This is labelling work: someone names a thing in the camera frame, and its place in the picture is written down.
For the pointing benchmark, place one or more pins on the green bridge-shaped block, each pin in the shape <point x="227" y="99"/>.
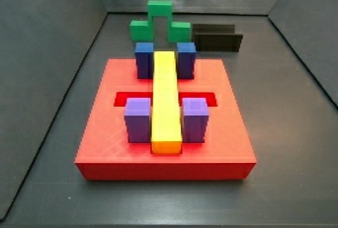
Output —
<point x="141" y="29"/>

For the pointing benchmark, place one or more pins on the red base board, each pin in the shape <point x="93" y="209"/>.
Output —
<point x="108" y="158"/>

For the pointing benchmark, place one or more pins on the yellow long bar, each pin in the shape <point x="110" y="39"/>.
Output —
<point x="165" y="113"/>

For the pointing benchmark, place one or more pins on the black holder block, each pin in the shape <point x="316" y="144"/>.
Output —
<point x="212" y="37"/>

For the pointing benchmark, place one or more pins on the purple right post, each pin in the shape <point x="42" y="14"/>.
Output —
<point x="193" y="119"/>

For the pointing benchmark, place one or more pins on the purple post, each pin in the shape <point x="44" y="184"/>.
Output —
<point x="137" y="120"/>
<point x="193" y="119"/>

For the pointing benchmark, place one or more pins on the purple left post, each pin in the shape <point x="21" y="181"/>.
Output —
<point x="137" y="120"/>

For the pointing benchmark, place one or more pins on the dark blue right post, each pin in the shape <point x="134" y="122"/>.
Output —
<point x="185" y="59"/>

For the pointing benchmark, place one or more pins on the dark blue post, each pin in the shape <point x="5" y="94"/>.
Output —
<point x="185" y="59"/>
<point x="144" y="60"/>

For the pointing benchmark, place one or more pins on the dark blue left post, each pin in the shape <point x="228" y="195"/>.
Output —
<point x="144" y="60"/>

